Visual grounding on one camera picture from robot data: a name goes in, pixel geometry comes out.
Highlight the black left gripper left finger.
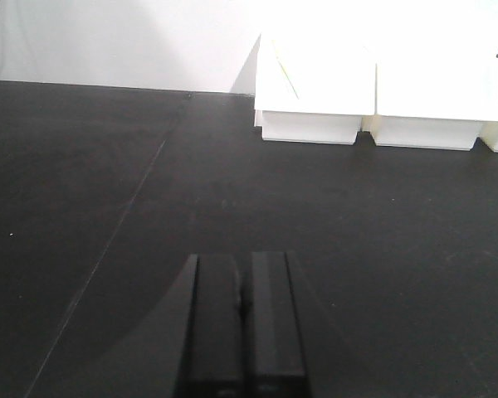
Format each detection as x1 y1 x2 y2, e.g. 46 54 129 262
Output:
172 254 243 397

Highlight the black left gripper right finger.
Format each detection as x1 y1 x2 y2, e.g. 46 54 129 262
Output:
247 251 310 397

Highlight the left white storage bin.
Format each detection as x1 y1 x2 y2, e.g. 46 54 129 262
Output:
254 33 376 145

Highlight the middle white storage bin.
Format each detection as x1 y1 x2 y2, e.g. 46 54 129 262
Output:
363 61 498 151

